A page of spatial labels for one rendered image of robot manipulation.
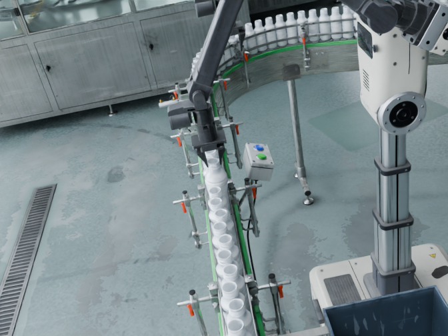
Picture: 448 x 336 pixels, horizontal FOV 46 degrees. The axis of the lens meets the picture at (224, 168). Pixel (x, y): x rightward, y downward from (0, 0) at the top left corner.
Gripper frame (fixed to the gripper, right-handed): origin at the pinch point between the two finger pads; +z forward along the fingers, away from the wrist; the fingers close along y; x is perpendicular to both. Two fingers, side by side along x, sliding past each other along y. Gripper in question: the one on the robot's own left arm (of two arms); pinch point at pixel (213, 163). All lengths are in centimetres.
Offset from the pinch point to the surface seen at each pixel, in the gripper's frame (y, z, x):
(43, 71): -136, 67, 309
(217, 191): -0.7, 6.9, -5.1
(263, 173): 15.3, 14.9, 11.3
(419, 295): 48, 29, -41
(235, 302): -1, 6, -52
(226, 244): -0.5, 5.8, -31.3
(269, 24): 42, 9, 142
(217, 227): -2.1, 6.7, -22.4
